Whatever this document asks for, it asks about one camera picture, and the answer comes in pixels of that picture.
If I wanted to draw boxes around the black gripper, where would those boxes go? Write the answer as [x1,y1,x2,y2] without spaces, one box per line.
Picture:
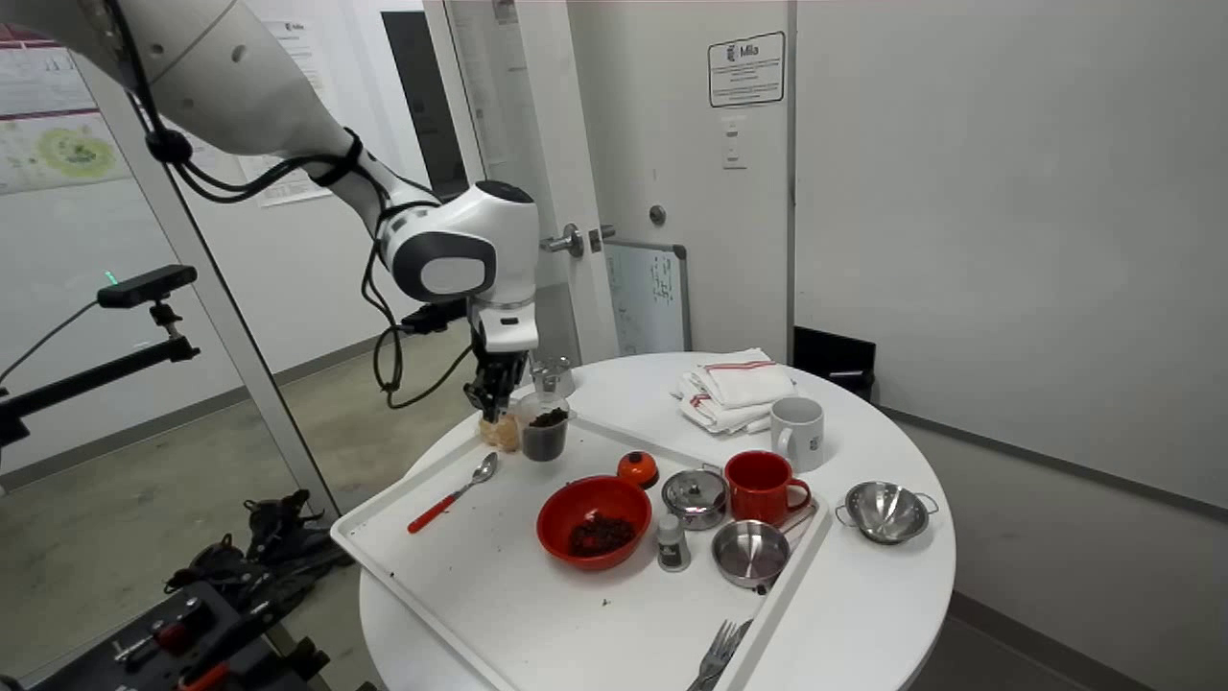
[405,300,536,421]

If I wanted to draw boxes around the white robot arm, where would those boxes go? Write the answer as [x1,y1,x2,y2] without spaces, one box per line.
[0,0,536,418]

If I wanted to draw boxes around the red bowl with beans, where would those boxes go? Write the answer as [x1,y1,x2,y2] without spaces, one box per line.
[536,476,651,572]

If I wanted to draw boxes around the small steel bowl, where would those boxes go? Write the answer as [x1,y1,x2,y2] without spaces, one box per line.
[710,517,790,593]

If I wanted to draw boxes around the steel colander bowl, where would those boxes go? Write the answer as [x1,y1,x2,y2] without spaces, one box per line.
[836,481,940,545]

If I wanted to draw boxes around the pack of four eggs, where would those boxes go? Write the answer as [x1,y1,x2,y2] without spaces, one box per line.
[484,416,522,452]

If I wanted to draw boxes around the white plastic tray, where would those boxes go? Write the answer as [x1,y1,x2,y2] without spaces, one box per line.
[335,411,828,691]

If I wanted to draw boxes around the folded white towel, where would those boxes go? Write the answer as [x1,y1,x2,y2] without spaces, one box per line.
[676,348,793,437]

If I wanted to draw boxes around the steel tin with lid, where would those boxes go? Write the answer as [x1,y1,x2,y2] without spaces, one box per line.
[660,471,726,529]

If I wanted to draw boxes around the glass salt shaker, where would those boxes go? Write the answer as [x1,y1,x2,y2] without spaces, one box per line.
[658,513,690,570]

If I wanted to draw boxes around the red mug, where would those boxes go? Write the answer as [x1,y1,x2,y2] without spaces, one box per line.
[726,448,814,526]

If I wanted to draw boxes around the white ceramic mug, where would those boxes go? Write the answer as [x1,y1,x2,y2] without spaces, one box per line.
[770,397,824,471]

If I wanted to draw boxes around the black box on floor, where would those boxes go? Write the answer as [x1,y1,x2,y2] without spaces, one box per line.
[793,325,877,400]

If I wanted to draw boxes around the black equipment on floor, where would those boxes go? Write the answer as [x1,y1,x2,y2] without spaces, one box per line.
[30,493,351,691]

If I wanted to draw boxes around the white door sign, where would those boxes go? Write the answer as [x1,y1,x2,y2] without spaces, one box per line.
[705,32,788,109]

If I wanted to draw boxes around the door handle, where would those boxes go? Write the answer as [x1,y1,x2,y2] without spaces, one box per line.
[543,223,614,256]

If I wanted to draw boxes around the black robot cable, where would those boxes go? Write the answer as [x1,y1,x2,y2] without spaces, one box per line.
[109,0,480,416]

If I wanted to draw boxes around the camera on black stand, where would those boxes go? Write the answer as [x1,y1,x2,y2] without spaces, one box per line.
[0,261,209,452]

